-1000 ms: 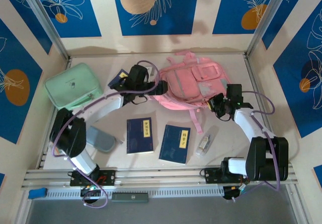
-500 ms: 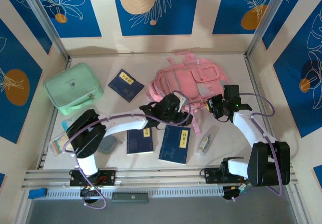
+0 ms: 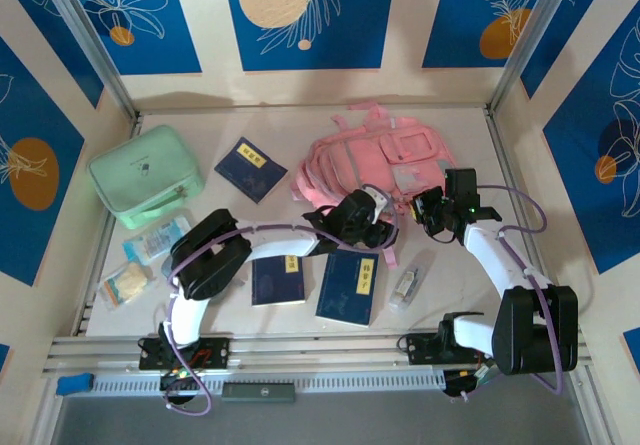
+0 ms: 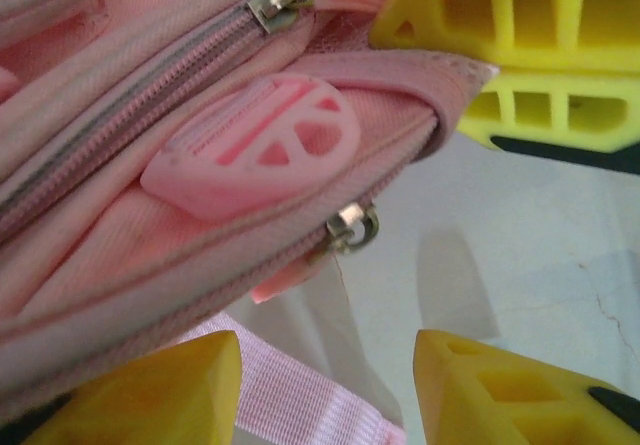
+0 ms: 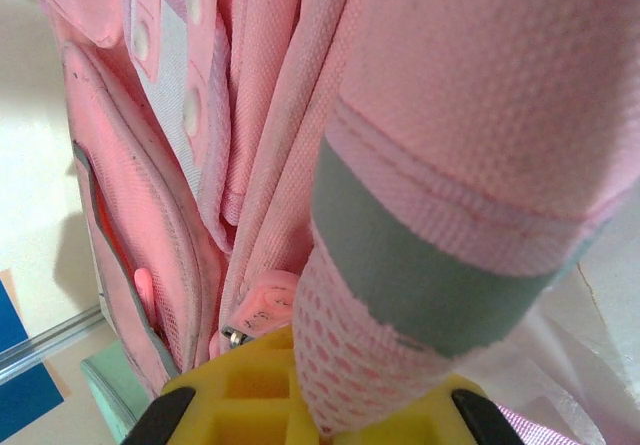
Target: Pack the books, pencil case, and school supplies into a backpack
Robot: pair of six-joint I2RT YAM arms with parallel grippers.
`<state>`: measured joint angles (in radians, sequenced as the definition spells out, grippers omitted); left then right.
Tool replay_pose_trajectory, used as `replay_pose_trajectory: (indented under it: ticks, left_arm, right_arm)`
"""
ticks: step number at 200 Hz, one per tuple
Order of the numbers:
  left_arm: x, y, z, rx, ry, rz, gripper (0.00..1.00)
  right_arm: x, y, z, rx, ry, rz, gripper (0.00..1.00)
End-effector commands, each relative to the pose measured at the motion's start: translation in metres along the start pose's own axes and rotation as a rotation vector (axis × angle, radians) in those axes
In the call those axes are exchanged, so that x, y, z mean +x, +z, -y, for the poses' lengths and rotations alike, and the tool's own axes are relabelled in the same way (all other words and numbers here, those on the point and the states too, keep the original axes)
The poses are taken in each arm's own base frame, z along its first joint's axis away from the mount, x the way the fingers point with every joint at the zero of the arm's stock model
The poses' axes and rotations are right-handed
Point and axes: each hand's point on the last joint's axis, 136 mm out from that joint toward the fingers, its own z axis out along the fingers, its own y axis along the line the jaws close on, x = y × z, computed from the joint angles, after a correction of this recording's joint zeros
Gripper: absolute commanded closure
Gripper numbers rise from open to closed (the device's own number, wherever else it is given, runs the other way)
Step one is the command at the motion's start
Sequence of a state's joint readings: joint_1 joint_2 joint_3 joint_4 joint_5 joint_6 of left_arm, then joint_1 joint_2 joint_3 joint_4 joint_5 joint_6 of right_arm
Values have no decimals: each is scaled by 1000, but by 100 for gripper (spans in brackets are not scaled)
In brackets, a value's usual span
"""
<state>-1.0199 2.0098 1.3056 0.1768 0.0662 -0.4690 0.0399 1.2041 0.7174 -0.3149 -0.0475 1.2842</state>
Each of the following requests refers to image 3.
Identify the wide aluminium frame rail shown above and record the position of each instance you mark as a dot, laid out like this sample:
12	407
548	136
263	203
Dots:
310	352

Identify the small navy book yellow label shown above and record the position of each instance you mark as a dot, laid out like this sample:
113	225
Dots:
275	285

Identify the medium navy book yellow label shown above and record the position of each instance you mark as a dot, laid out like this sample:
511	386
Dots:
250	175

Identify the clear bag yellow notes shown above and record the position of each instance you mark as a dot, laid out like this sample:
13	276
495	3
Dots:
127	285

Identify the mint green zip case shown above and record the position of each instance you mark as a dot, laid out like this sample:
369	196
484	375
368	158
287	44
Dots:
145	170

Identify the large navy book yellow label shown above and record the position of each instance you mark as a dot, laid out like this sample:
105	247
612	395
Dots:
340	290

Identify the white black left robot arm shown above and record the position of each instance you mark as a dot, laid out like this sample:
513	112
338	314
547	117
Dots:
280	248

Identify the blue floral wall poster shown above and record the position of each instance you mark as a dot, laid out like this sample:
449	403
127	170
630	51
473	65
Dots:
575	165
350	40
565	10
52	30
20	115
450	25
150	40

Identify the blue white wipes pack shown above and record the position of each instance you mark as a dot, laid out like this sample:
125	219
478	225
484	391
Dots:
155	242

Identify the aluminium table edge rail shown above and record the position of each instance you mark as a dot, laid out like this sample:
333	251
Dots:
507	165

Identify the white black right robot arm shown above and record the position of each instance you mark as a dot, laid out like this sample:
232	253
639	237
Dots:
485	260

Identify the dark green flat box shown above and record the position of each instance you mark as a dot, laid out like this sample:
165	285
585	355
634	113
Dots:
257	393

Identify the pink backpack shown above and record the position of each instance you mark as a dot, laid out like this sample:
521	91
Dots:
350	160

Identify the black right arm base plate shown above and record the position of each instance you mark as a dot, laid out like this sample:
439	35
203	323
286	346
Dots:
420	350

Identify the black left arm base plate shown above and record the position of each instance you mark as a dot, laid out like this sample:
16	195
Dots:
220	352

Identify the aluminium frame post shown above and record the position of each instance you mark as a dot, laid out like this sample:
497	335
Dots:
527	40
95	50

